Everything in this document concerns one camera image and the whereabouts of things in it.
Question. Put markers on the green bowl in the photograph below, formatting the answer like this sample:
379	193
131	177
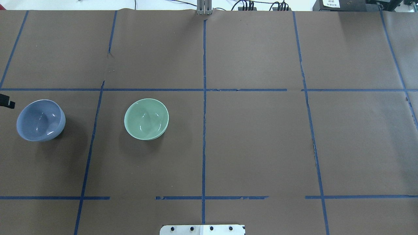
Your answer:
146	119

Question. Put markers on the blue bowl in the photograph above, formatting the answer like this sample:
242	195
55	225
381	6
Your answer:
40	121

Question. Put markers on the aluminium frame post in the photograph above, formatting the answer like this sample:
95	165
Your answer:
204	7

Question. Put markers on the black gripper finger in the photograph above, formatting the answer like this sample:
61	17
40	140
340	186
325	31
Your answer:
6	102

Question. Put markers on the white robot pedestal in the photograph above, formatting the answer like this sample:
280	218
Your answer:
221	229

